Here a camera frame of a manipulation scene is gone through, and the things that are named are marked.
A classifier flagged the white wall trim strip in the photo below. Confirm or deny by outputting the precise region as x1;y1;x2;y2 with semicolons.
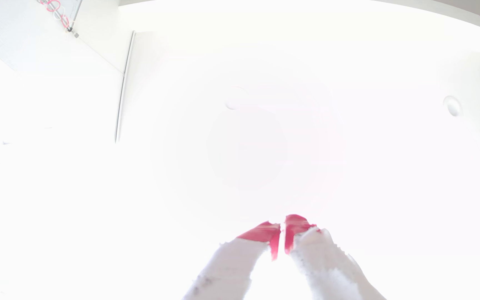
114;30;137;143

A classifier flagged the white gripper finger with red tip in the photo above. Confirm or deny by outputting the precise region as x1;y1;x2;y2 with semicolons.
183;221;281;300
284;214;387;300

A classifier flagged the red white wire bundle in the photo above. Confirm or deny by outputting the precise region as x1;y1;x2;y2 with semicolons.
37;0;81;39

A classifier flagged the round white ceiling fixture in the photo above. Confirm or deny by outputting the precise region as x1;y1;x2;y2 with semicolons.
442;95;463;118

